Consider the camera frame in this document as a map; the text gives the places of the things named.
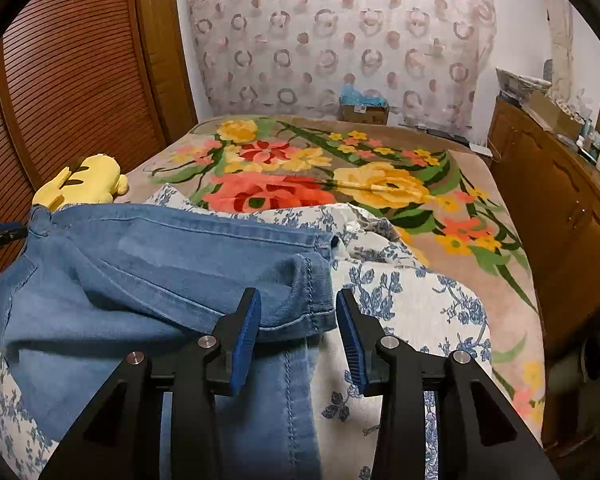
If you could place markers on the blue denim pants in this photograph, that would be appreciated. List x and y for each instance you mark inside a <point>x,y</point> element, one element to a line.
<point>130,270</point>

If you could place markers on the yellow plush toy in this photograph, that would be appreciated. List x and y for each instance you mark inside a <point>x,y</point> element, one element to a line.
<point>90,175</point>

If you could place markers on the circle-patterned sheer curtain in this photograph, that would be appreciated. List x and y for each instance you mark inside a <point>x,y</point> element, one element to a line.
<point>330,35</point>

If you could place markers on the small cardboard box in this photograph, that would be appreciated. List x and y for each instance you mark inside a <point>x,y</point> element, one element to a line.
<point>365,115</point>

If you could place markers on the open flat cardboard box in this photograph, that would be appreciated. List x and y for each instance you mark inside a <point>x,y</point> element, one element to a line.
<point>552,112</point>

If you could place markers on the wooden louvered door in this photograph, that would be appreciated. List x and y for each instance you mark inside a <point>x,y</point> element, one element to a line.
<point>80,70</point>

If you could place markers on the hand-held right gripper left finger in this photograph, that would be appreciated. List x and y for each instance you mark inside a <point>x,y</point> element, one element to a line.
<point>245,342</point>

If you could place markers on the wooden sideboard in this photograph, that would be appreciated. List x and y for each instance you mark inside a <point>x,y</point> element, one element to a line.
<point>555,200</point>

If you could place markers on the white blue-flowered quilt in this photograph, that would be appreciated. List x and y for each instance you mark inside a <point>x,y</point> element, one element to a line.
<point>410,320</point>

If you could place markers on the cream lace curtain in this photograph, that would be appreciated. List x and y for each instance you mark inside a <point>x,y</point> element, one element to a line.
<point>560,40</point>

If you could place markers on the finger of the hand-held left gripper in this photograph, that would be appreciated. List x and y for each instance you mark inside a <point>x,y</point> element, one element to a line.
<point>2,237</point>

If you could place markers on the blue plastic bag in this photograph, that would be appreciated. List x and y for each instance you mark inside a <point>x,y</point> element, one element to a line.
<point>360,95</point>

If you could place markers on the stack of papers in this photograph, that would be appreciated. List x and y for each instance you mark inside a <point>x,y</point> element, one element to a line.
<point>522,85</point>

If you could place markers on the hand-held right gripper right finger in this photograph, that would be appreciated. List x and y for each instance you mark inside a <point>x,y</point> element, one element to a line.
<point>352,347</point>

